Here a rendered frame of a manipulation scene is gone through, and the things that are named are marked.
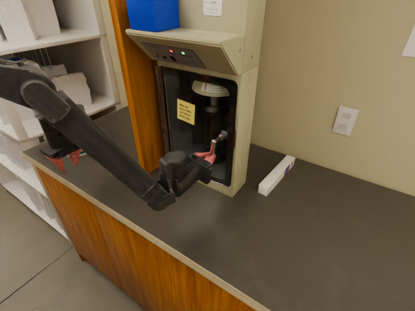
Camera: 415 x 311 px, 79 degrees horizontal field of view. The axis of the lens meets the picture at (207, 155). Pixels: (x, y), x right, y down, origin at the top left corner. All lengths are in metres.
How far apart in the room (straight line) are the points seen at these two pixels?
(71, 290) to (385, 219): 1.77
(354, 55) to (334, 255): 0.68
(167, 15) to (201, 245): 0.67
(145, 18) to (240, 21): 0.25
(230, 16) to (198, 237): 0.65
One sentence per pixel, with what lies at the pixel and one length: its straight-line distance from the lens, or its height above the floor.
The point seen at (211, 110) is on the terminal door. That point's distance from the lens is 0.81.
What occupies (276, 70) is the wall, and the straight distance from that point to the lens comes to 1.17.
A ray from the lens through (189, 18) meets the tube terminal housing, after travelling 0.80.
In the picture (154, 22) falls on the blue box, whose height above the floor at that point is 1.53.
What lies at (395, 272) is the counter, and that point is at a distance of 0.95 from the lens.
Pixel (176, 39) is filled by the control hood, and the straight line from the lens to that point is 0.69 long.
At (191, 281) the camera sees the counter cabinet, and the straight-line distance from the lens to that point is 0.99.
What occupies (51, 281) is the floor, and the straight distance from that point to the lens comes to 2.11.
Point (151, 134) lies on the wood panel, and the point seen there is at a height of 1.11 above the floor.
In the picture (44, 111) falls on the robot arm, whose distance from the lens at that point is 0.47.
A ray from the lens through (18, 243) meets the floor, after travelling 2.46.
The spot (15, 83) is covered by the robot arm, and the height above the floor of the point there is 1.50.
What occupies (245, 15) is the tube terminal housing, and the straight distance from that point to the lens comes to 0.71.
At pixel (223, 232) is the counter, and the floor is 0.94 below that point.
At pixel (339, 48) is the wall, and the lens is 1.09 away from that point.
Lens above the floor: 1.62
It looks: 35 degrees down
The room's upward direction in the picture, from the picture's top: straight up
